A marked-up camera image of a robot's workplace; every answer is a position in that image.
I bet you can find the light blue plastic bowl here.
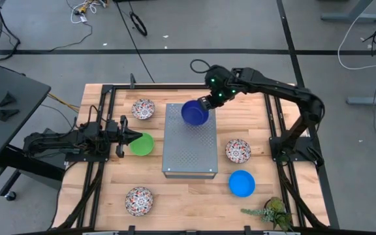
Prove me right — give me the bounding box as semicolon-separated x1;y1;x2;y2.
228;169;257;198

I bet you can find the black bowl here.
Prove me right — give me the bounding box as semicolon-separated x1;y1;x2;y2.
225;138;252;164

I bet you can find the dark blue plastic bowl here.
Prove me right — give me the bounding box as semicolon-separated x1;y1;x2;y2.
180;99;210;127

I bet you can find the grey perforated metal shelf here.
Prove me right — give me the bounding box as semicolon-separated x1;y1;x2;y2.
161;103;219;180

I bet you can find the grey desk foot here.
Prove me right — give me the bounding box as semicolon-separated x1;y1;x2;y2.
320;0;376;24
346;87;376;107

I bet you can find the black aluminium table frame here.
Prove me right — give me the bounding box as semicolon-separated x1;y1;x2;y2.
57;83;331;235

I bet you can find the thin black floor cable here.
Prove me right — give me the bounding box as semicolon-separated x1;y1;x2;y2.
115;0;156;84

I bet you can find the small artificial potted plant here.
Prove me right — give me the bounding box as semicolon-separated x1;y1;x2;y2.
240;196;295;233

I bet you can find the black triangular bracket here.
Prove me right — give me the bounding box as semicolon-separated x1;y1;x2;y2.
0;91;18;107
0;108;21;122

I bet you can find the green plastic bowl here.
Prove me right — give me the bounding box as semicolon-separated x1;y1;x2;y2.
129;132;155;157

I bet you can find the coiled black cable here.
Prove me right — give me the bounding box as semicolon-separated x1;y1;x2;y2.
129;11;149;37

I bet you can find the white cable bundle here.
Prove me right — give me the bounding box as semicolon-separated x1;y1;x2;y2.
69;0;109;24

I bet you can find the yellow cable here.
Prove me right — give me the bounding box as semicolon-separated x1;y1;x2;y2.
46;93;80;114

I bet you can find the long white cable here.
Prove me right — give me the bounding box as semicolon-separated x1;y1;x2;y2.
337;0;376;71

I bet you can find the black desk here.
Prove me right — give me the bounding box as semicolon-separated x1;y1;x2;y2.
0;61;67;202

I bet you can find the floral patterned mini bowl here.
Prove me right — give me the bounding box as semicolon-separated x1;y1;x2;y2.
124;186;154;217
131;98;156;121

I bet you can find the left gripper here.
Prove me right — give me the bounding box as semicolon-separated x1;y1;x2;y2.
109;115;143;158

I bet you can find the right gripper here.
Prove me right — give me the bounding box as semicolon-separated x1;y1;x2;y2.
198;88;238;112

